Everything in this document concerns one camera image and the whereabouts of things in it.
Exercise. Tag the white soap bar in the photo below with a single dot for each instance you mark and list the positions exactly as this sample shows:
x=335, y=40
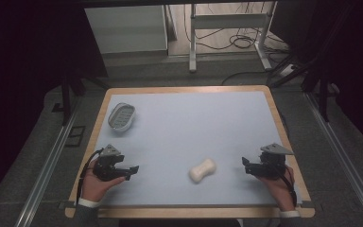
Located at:
x=202, y=170

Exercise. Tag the grey soap dish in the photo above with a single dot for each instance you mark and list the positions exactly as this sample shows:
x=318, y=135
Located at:
x=121, y=116

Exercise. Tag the black tripod stand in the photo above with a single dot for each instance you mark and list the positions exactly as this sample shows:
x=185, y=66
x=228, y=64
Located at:
x=71, y=91
x=315, y=82

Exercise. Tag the white cabinet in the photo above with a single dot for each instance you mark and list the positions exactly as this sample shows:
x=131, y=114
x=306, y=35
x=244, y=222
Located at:
x=127, y=28

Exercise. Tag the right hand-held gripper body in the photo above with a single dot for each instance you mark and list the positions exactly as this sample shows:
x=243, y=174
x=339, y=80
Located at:
x=269, y=163

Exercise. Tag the person's left hand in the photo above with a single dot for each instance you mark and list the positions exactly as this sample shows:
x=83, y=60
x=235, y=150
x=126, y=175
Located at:
x=95, y=186

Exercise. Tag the light blue table mat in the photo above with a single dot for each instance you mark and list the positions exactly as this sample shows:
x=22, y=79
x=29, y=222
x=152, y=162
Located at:
x=186, y=142

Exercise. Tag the white metal stand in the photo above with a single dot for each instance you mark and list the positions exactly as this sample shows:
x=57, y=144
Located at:
x=230, y=22

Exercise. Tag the person's right hand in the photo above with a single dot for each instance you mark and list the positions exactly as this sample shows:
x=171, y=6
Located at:
x=279, y=190

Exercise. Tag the aluminium rail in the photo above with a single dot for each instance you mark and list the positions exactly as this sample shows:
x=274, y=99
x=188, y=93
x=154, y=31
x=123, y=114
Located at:
x=44, y=176
x=346, y=160

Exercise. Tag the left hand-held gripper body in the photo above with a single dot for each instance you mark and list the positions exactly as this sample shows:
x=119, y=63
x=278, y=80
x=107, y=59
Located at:
x=106, y=164

